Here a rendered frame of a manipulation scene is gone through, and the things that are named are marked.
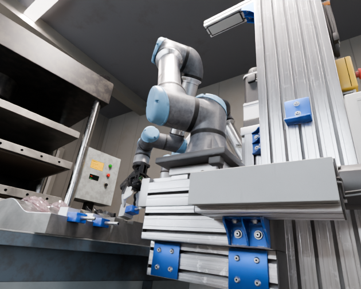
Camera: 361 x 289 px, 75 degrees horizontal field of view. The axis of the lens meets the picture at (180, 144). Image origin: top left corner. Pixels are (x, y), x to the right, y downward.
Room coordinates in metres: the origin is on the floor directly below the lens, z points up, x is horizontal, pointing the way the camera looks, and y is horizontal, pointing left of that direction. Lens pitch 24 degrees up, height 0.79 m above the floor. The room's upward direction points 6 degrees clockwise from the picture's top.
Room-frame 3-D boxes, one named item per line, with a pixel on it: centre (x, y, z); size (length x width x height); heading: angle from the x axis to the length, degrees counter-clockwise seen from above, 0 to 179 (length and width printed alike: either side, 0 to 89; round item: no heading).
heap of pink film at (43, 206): (0.94, 0.50, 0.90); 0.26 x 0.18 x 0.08; 63
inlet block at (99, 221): (0.86, 0.24, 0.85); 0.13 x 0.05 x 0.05; 63
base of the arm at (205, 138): (0.68, -0.09, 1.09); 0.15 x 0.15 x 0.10
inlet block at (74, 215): (0.77, 0.29, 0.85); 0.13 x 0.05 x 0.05; 63
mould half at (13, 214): (0.93, 0.51, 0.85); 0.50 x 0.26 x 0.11; 63
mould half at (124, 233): (1.25, 0.31, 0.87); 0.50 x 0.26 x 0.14; 45
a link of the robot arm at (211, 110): (0.68, -0.08, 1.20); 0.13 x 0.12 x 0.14; 107
